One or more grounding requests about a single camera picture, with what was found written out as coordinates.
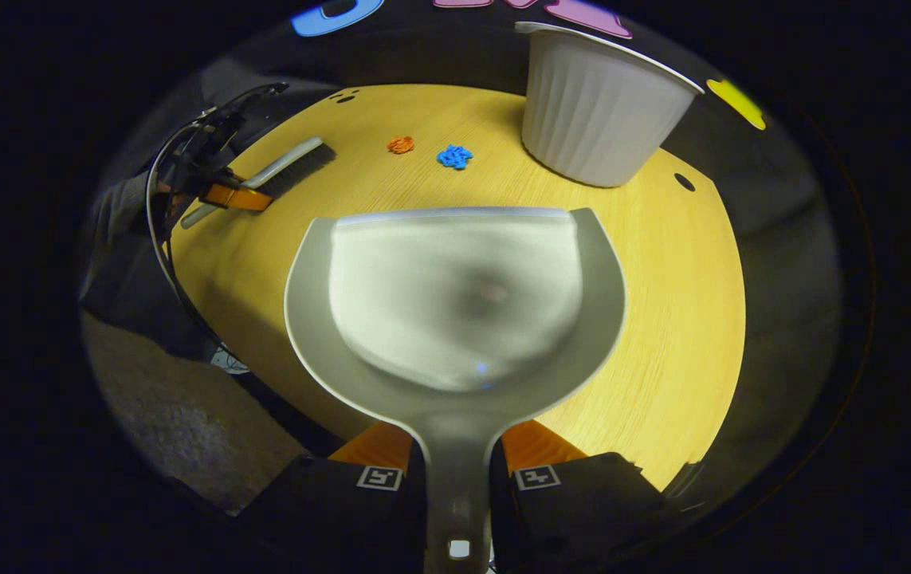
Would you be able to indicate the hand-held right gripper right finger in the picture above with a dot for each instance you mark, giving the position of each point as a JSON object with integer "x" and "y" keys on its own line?
{"x": 567, "y": 518}

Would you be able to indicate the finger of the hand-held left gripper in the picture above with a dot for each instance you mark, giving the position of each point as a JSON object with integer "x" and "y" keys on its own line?
{"x": 240, "y": 197}

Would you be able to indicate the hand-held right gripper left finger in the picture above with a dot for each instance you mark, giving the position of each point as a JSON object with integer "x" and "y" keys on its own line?
{"x": 343, "y": 518}

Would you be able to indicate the small white broom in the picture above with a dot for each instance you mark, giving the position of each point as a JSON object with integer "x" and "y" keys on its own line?
{"x": 296, "y": 163}

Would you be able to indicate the orange trash piece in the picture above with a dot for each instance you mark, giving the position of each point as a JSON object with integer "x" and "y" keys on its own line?
{"x": 400, "y": 144}

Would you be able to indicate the blue trash piece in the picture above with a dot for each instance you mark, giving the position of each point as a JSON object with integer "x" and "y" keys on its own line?
{"x": 454, "y": 156}

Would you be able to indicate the white grey dustpan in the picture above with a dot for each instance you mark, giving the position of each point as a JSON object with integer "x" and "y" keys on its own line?
{"x": 455, "y": 303}

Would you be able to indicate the white ribbed garbage bin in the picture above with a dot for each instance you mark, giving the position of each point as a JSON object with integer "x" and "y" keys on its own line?
{"x": 598, "y": 119}

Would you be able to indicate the wooden desktop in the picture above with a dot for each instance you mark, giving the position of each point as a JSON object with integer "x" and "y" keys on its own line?
{"x": 662, "y": 319}

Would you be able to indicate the white shoe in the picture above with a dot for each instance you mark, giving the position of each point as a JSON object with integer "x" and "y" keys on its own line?
{"x": 229, "y": 363}

